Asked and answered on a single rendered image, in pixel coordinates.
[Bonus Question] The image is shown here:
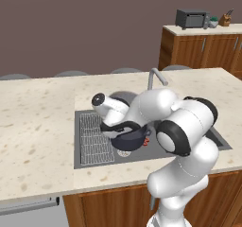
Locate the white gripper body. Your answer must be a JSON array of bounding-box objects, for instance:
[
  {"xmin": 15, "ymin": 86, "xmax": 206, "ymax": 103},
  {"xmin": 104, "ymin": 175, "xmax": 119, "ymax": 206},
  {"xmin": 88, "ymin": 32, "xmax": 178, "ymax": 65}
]
[{"xmin": 101, "ymin": 127, "xmax": 133, "ymax": 140}]

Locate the dark blue pot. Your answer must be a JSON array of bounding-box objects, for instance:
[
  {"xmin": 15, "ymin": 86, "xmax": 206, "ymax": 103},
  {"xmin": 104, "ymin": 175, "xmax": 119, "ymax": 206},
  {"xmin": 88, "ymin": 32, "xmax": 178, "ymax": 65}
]
[{"xmin": 111, "ymin": 125, "xmax": 152, "ymax": 152}]

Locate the grey steel sink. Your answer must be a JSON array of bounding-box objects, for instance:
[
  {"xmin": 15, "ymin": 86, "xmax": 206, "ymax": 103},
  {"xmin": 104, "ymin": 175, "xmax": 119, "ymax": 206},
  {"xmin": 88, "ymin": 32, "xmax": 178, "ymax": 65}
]
[{"xmin": 74, "ymin": 109, "xmax": 233, "ymax": 170}]

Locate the grey colander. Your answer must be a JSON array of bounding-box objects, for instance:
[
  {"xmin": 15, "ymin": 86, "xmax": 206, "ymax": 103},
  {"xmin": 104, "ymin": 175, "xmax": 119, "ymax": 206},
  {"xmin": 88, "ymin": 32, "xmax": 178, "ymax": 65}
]
[{"xmin": 109, "ymin": 91, "xmax": 140, "ymax": 107}]

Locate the grey stool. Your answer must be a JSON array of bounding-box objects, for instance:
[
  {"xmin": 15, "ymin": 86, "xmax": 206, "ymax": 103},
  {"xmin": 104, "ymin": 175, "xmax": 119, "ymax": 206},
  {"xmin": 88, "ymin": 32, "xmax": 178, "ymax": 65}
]
[
  {"xmin": 162, "ymin": 64, "xmax": 193, "ymax": 72},
  {"xmin": 110, "ymin": 67, "xmax": 143, "ymax": 75},
  {"xmin": 0, "ymin": 73, "xmax": 32, "ymax": 81},
  {"xmin": 53, "ymin": 70, "xmax": 90, "ymax": 79}
]

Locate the grey tap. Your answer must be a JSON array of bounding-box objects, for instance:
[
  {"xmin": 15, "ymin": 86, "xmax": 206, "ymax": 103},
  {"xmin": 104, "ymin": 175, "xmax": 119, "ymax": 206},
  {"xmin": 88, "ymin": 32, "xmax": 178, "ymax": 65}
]
[{"xmin": 147, "ymin": 67, "xmax": 169, "ymax": 92}]

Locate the wooden cupboard door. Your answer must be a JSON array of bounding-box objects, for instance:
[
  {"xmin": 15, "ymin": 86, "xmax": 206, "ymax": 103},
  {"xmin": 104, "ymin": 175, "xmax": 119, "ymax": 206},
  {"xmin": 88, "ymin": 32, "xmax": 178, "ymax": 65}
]
[
  {"xmin": 184, "ymin": 173, "xmax": 242, "ymax": 227},
  {"xmin": 78, "ymin": 184, "xmax": 159, "ymax": 227}
]

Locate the wooden cupboard run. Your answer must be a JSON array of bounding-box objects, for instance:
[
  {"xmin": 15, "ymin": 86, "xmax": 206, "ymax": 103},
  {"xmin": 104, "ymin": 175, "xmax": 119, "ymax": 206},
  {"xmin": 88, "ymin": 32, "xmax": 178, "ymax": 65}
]
[{"xmin": 157, "ymin": 23, "xmax": 242, "ymax": 81}]

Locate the grey dishwasher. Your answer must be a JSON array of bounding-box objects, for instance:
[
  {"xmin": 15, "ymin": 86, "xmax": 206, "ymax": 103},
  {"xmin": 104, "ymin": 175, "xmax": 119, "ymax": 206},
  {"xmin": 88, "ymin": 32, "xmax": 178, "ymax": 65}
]
[{"xmin": 0, "ymin": 196, "xmax": 70, "ymax": 227}]

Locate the dark grey toaster oven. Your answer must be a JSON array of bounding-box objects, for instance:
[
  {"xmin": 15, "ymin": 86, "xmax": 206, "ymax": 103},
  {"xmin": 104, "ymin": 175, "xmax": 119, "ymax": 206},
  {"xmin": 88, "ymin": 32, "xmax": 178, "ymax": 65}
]
[{"xmin": 175, "ymin": 9, "xmax": 211, "ymax": 30}]

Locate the small potted plant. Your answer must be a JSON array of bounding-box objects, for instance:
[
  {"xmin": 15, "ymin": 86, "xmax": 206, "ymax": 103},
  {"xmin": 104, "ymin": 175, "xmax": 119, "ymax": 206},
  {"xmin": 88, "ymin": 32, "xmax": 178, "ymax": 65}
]
[{"xmin": 209, "ymin": 15, "xmax": 219, "ymax": 29}]

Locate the wooden knife block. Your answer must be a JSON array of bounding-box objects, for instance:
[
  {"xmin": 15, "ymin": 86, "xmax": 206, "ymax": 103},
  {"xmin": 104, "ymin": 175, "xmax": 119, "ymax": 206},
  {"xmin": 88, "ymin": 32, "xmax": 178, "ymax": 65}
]
[{"xmin": 218, "ymin": 9, "xmax": 235, "ymax": 27}]

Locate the wire sink rack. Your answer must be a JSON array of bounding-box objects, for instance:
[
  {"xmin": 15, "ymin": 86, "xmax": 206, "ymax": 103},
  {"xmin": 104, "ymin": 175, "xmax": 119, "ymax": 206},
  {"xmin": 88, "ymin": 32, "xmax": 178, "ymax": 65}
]
[{"xmin": 78, "ymin": 112, "xmax": 116, "ymax": 166}]

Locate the grey cupboard handle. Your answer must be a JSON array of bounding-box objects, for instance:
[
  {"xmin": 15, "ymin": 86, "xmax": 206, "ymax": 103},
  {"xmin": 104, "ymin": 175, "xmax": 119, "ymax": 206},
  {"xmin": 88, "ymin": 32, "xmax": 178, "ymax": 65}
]
[{"xmin": 149, "ymin": 195, "xmax": 156, "ymax": 211}]

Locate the grey dishwasher handle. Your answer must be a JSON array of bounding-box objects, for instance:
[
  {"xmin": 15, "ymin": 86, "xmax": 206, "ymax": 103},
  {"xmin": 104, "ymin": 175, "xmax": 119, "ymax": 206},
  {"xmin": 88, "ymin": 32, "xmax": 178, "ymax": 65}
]
[{"xmin": 0, "ymin": 197, "xmax": 61, "ymax": 217}]

